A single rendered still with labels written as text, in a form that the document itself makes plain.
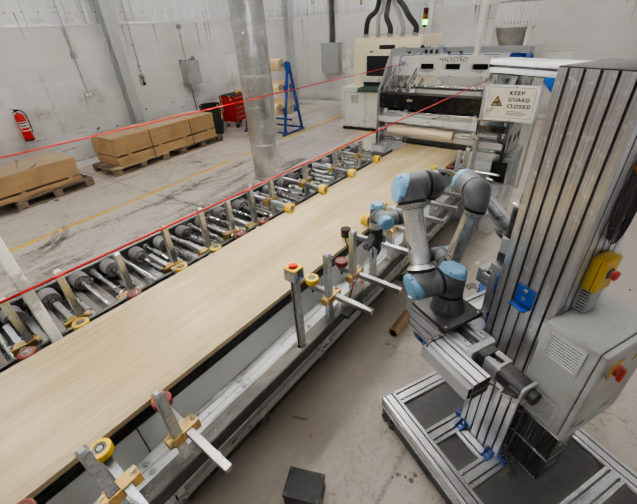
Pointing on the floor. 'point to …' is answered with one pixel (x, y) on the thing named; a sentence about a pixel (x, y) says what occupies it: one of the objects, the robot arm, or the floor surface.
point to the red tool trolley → (232, 108)
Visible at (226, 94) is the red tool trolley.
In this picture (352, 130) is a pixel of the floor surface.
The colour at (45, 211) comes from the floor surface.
